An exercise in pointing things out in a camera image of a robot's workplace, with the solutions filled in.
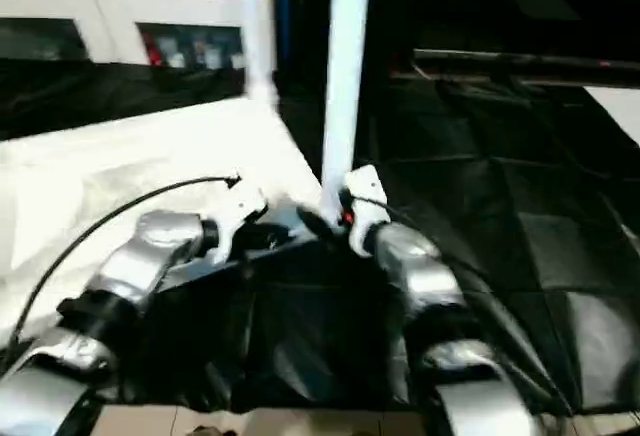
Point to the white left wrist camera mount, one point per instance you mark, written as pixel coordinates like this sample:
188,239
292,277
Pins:
240,206

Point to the black plastic mat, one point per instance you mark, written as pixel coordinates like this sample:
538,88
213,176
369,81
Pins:
500,206

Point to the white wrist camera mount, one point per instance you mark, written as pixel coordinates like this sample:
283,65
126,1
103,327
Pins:
240,206
365,186

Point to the white plastic table leg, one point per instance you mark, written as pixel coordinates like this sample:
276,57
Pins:
257,31
345,81

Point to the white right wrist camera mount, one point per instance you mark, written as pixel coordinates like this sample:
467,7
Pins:
365,186

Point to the white cabinet with glass doors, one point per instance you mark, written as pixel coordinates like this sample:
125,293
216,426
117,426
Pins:
100,1

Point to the white flat board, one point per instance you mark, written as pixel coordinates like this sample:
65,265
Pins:
617,116

